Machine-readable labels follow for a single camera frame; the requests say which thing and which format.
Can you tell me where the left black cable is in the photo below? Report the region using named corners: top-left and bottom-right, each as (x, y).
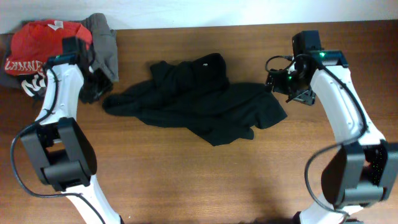
top-left (9, 46), bottom-right (108, 224)

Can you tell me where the right black cable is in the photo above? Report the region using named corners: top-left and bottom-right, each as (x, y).
top-left (264, 53), bottom-right (369, 215)

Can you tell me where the black cable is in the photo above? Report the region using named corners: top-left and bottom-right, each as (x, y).
top-left (9, 46), bottom-right (108, 224)
top-left (264, 53), bottom-right (369, 215)

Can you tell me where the black white lettered shirt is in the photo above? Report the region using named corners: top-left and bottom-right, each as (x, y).
top-left (18, 73), bottom-right (47, 98)

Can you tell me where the grey folded garment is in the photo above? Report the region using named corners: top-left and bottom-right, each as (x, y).
top-left (1, 13), bottom-right (119, 89)

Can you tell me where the black t-shirt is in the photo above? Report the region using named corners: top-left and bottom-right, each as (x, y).
top-left (102, 53), bottom-right (287, 146)

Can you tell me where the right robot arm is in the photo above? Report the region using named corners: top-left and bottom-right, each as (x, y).
top-left (266, 30), bottom-right (397, 224)

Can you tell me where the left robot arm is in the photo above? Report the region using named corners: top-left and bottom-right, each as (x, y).
top-left (10, 37), bottom-right (123, 223)

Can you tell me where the red folded shirt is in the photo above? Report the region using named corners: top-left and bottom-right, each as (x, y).
top-left (4, 20), bottom-right (93, 76)

